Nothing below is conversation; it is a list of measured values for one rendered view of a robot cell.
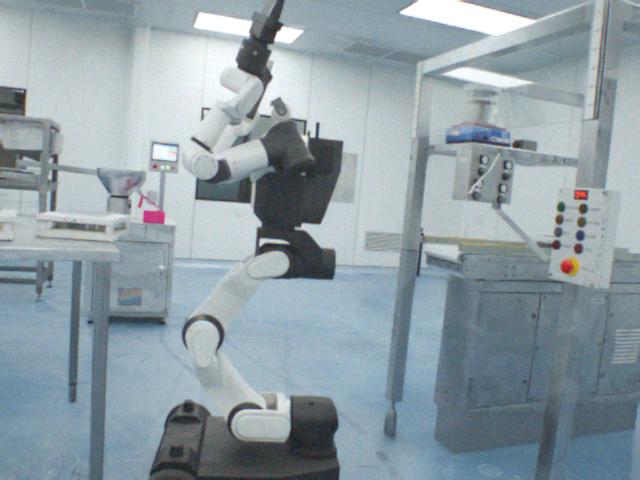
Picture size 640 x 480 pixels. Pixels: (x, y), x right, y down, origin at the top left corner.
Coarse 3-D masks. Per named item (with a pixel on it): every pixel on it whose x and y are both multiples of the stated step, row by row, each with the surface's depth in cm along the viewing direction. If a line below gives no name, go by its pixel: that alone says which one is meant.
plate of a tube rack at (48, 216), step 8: (40, 216) 165; (48, 216) 165; (56, 216) 165; (64, 216) 166; (72, 216) 167; (80, 216) 168; (112, 216) 179; (120, 216) 182; (128, 216) 188; (96, 224) 167; (104, 224) 167; (112, 224) 168
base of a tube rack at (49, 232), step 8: (40, 232) 165; (48, 232) 165; (56, 232) 166; (64, 232) 166; (72, 232) 166; (80, 232) 167; (88, 232) 167; (96, 232) 169; (104, 232) 171; (120, 232) 178; (128, 232) 189; (104, 240) 168; (112, 240) 168
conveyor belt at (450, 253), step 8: (424, 248) 239; (432, 248) 234; (440, 248) 229; (448, 248) 228; (456, 248) 233; (440, 256) 227; (448, 256) 221; (456, 256) 216; (520, 256) 227; (528, 256) 229; (536, 256) 231
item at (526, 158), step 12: (444, 144) 225; (456, 144) 217; (468, 144) 210; (480, 144) 208; (456, 156) 245; (504, 156) 213; (516, 156) 215; (528, 156) 217; (540, 156) 219; (552, 156) 222; (564, 156) 224
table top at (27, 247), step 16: (16, 224) 193; (32, 224) 198; (48, 224) 203; (0, 240) 149; (16, 240) 153; (32, 240) 156; (48, 240) 159; (64, 240) 162; (80, 240) 165; (96, 240) 168; (0, 256) 138; (16, 256) 139; (32, 256) 141; (48, 256) 143; (64, 256) 145; (80, 256) 147; (96, 256) 149; (112, 256) 151
